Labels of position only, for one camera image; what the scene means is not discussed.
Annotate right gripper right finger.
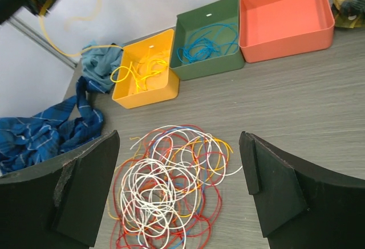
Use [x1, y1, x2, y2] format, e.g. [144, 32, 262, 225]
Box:
[239, 132, 364, 248]

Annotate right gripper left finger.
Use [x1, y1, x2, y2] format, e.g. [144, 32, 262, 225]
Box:
[1, 131, 120, 247]

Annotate orange cable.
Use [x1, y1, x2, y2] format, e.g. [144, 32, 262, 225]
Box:
[38, 0, 233, 232]

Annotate white cable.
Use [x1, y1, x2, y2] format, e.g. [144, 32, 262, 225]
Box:
[119, 125, 244, 249]

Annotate dark blue plaid cloth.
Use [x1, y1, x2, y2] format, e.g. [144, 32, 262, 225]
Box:
[1, 76, 107, 175]

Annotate light blue cloth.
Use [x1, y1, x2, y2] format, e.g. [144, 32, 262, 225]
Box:
[81, 43, 123, 93]

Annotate yellow plastic bin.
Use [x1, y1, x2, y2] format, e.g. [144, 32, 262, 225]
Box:
[110, 29, 180, 109]

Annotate green plastic bin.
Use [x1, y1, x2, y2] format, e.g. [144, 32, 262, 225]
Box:
[170, 0, 245, 80]

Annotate coral red plastic bin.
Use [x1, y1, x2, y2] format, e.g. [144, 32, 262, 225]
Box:
[239, 0, 334, 63]

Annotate yellow plaid cloth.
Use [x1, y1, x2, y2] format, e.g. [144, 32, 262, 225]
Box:
[331, 0, 364, 28]

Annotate left aluminium frame post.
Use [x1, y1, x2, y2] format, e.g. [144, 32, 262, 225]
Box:
[8, 17, 78, 70]

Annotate blue cable in bin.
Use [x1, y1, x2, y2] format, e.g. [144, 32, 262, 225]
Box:
[176, 22, 240, 64]

